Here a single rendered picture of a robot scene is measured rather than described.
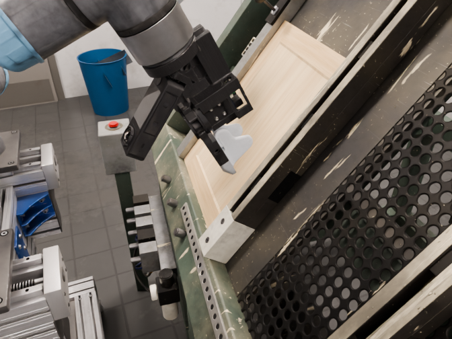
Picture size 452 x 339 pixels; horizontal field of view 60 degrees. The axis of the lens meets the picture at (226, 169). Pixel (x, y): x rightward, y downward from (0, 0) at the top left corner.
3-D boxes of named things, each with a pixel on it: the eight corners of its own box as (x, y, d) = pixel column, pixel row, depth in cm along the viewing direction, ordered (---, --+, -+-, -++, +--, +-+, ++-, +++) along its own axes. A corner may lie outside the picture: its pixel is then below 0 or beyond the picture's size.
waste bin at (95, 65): (134, 95, 401) (126, 40, 369) (143, 113, 367) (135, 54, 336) (85, 103, 386) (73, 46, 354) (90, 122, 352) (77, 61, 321)
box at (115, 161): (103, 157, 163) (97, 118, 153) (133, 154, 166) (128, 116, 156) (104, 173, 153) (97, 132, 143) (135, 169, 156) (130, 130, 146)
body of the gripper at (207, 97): (256, 114, 50) (214, 33, 42) (201, 152, 50) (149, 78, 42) (233, 92, 56) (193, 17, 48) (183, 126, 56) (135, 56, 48)
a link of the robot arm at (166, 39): (124, 45, 40) (111, 25, 46) (148, 81, 43) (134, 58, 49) (185, 4, 40) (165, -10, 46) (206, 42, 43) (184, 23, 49)
